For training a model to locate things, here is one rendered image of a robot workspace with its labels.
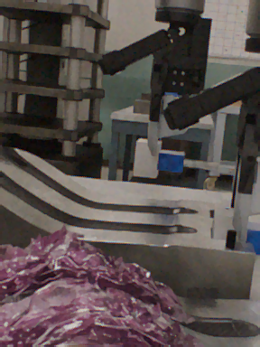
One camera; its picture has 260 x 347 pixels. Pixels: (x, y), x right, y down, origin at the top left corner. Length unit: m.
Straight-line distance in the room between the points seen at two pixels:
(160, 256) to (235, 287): 0.08
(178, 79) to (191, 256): 0.38
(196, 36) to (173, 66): 0.06
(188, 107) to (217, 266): 0.17
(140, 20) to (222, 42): 0.92
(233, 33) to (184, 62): 6.20
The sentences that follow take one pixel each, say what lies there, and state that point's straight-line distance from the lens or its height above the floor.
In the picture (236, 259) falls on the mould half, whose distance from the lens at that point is 0.65.
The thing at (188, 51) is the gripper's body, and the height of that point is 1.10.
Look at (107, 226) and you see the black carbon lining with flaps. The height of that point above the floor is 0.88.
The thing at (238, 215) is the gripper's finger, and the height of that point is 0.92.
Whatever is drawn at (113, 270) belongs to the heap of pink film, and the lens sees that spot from 0.48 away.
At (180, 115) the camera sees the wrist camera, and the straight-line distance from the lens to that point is 0.68.
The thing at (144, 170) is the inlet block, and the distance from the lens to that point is 0.98.
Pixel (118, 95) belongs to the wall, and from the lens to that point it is 7.19.
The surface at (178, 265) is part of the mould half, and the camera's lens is 0.66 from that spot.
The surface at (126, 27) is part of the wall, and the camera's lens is 7.20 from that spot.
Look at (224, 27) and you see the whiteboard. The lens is 7.15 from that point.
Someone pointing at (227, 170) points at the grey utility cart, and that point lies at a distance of 6.49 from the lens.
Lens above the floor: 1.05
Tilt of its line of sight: 11 degrees down
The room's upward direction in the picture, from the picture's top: 6 degrees clockwise
